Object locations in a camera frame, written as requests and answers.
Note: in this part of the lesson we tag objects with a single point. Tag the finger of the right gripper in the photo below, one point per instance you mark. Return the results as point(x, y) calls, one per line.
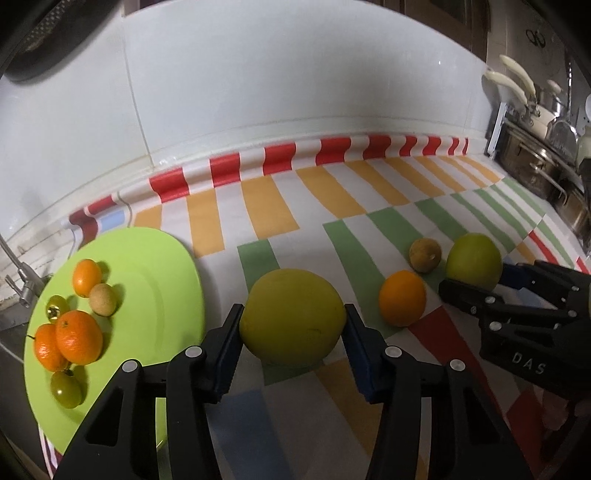
point(554, 283)
point(475, 299)

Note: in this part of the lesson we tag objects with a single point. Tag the small green fruit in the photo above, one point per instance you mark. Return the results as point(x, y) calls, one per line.
point(66, 389)
point(55, 307)

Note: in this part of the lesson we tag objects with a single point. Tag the cream handled pan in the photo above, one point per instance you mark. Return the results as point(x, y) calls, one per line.
point(538, 106)

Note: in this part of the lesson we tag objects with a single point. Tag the thin gooseneck faucet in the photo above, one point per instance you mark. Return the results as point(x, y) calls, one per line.
point(32, 283)

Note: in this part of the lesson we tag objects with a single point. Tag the large orange mandarin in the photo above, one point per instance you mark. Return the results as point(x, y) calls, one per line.
point(78, 337)

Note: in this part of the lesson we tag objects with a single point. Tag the small tan fruit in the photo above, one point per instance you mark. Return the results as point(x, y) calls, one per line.
point(103, 300)

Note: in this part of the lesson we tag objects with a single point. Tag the colourful striped table mat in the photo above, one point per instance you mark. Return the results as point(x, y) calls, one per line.
point(347, 209)

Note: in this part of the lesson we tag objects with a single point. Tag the small brown fruit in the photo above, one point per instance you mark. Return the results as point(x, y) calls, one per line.
point(425, 254)

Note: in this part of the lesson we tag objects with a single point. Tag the green plastic plate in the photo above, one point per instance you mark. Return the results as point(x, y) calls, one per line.
point(160, 312)

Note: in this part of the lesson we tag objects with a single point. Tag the steel ladle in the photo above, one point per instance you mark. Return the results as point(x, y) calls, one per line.
point(561, 134)

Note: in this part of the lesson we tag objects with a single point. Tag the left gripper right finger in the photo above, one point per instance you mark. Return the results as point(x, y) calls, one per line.
point(469, 437)

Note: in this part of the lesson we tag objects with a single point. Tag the green apple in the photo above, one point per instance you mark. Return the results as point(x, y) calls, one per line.
point(474, 259)

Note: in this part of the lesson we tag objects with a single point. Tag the steel pots on right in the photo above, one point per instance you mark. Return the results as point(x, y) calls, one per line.
point(540, 170)

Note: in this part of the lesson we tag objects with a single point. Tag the dark wooden window frame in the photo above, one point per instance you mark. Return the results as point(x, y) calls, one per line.
point(467, 22)

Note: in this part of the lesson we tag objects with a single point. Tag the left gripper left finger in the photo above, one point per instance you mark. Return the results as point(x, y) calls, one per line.
point(116, 438)

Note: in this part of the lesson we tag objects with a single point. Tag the black frying pan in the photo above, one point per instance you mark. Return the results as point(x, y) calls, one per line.
point(36, 35)

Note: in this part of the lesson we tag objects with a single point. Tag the yellow-green pear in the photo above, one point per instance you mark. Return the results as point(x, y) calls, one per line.
point(293, 318)

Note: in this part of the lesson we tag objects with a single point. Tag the small orange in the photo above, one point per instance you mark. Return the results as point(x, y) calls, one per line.
point(86, 275)
point(402, 299)

